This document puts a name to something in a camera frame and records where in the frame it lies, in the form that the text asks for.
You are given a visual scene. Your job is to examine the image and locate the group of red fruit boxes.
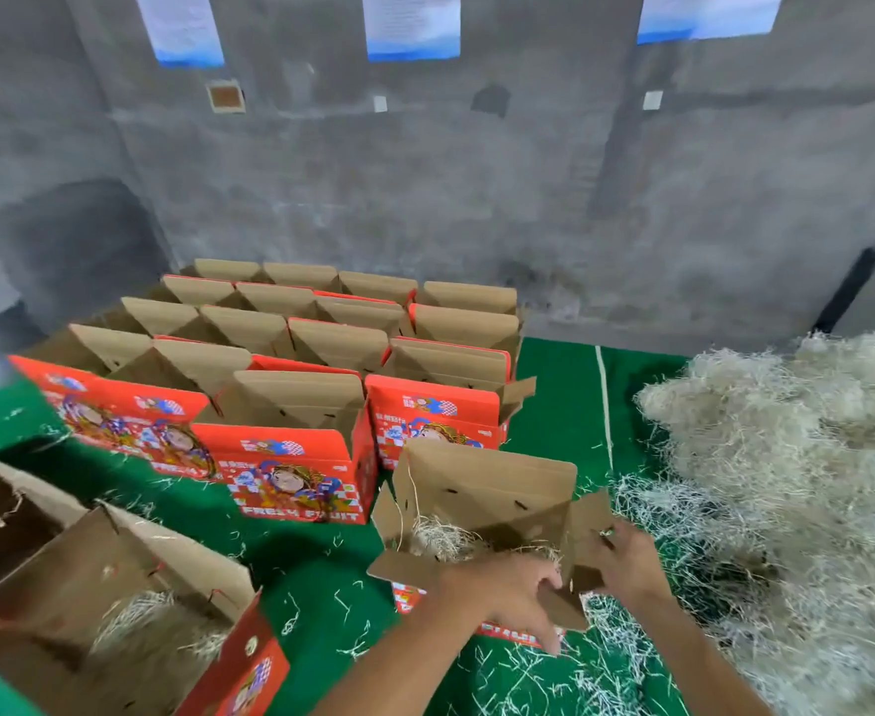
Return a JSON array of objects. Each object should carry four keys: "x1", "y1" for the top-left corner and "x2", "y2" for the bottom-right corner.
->
[{"x1": 5, "y1": 258, "x2": 538, "y2": 526}]

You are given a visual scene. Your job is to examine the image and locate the person's left forearm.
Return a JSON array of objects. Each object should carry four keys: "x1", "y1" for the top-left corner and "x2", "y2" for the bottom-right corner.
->
[{"x1": 310, "y1": 589, "x2": 476, "y2": 716}]

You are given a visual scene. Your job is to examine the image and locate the yellow framed wall plate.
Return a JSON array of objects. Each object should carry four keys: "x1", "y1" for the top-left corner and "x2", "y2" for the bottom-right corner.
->
[{"x1": 206, "y1": 79, "x2": 249, "y2": 114}]

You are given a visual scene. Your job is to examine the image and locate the pile of shredded paper filler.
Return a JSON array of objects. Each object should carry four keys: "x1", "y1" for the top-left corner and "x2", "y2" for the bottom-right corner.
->
[{"x1": 616, "y1": 329, "x2": 875, "y2": 716}]

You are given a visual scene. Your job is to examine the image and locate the white and blue wall poster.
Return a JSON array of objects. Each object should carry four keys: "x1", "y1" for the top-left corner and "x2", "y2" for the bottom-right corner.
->
[
  {"x1": 131, "y1": 0, "x2": 228, "y2": 69},
  {"x1": 360, "y1": 0, "x2": 463, "y2": 63},
  {"x1": 635, "y1": 0, "x2": 786, "y2": 46}
]

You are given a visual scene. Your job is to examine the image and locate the person's right hand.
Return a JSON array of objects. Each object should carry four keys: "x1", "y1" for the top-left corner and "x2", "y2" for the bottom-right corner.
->
[{"x1": 575, "y1": 517, "x2": 675, "y2": 613}]

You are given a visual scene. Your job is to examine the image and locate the red printed cardboard box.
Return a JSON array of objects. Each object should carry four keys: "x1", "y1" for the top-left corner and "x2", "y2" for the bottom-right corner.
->
[
  {"x1": 0, "y1": 454, "x2": 88, "y2": 606},
  {"x1": 366, "y1": 437, "x2": 618, "y2": 653},
  {"x1": 0, "y1": 499, "x2": 293, "y2": 716}
]

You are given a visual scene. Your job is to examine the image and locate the person's right forearm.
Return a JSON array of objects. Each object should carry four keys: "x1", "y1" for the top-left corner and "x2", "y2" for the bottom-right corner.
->
[{"x1": 638, "y1": 589, "x2": 775, "y2": 716}]

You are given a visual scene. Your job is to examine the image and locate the white pole with black grip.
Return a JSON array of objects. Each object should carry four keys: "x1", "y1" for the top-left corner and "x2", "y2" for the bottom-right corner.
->
[{"x1": 810, "y1": 193, "x2": 875, "y2": 337}]

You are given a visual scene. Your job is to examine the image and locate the person's left hand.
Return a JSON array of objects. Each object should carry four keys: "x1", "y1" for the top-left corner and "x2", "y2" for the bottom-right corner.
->
[{"x1": 435, "y1": 548, "x2": 566, "y2": 657}]

